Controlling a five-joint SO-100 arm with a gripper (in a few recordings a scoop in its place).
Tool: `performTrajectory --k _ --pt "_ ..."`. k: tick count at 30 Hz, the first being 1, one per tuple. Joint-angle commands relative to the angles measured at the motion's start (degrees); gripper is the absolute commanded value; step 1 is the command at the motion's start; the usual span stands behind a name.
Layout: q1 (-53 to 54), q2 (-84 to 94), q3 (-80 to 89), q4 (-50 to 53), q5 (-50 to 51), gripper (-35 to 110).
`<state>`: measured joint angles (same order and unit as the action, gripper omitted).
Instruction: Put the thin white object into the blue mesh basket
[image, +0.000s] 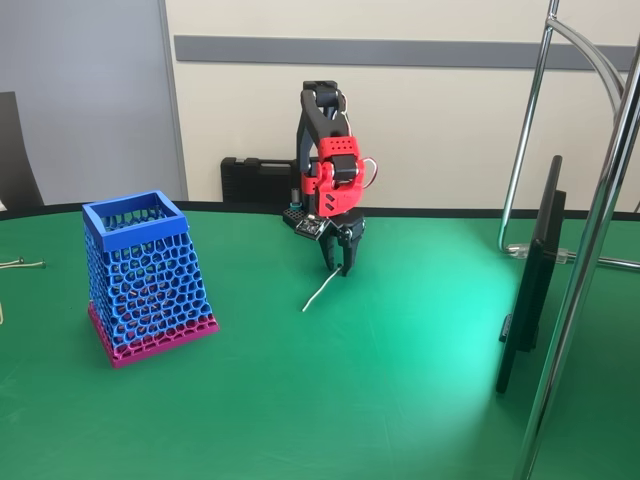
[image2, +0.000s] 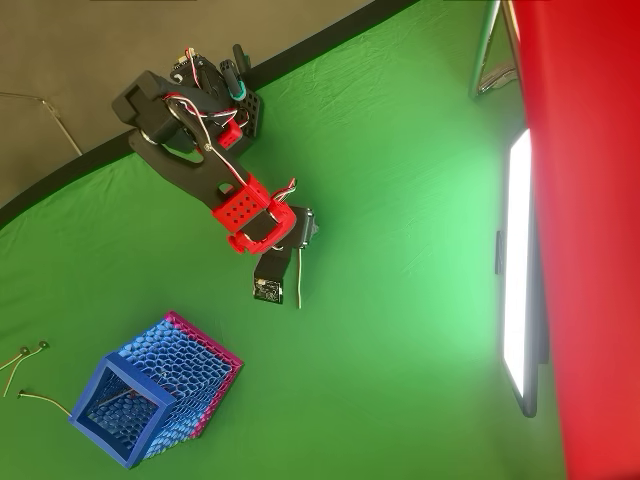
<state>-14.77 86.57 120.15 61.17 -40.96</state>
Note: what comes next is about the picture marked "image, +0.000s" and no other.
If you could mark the blue pink lattice basket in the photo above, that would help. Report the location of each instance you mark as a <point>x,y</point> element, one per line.
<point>145,280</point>

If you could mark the small camera module on bracket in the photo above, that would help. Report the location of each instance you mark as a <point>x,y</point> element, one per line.
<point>311,227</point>

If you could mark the grey wall rail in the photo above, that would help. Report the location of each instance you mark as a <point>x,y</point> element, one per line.
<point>400,52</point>

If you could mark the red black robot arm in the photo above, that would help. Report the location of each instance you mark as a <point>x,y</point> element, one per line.
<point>320,125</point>

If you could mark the clear plastic clip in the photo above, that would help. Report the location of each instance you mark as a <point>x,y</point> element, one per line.
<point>520,251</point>

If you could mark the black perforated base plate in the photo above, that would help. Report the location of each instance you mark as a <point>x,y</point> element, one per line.
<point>292,216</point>

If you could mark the white thin stick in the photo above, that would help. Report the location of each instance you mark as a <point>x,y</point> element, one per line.
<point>320,290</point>

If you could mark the chrome tube stand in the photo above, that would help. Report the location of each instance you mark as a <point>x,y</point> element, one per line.
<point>572,300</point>

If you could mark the green table cloth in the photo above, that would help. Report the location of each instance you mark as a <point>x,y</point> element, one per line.
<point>350,400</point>

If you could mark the black plastic carrying case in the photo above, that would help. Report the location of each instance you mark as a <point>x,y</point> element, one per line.
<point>250,180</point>

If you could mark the black teal table clamp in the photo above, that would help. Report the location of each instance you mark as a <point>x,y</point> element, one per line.
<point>295,197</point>

